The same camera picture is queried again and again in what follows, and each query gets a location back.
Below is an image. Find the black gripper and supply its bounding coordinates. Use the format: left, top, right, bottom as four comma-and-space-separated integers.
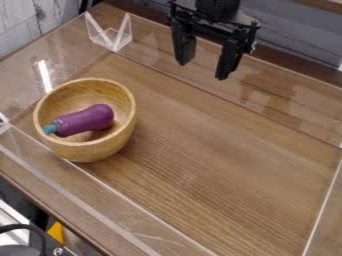
169, 0, 260, 80

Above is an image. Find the purple toy eggplant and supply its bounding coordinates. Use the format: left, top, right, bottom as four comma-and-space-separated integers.
43, 104, 115, 137

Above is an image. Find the brown wooden bowl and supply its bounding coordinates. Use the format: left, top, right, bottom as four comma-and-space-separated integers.
33, 78, 136, 162

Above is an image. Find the yellow black machine base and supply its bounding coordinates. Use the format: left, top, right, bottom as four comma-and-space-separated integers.
28, 223, 81, 256

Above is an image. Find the clear acrylic barrier frame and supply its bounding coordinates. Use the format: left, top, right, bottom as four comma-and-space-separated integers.
0, 6, 342, 256

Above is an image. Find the black cable lower left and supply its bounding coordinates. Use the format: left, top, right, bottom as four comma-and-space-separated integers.
0, 223, 48, 256

